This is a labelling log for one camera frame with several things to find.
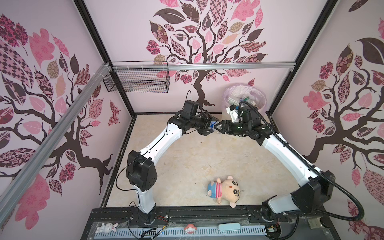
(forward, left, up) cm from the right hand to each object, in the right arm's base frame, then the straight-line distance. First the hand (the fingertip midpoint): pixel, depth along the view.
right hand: (218, 125), depth 75 cm
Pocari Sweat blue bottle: (0, +3, 0) cm, 4 cm away
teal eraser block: (-41, -3, -25) cm, 48 cm away
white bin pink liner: (+33, -17, -6) cm, 38 cm away
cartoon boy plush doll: (-26, -4, -21) cm, 34 cm away
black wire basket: (+38, +40, +6) cm, 55 cm away
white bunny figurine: (-41, +54, -25) cm, 72 cm away
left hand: (+1, 0, -1) cm, 1 cm away
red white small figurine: (-42, +15, -23) cm, 50 cm away
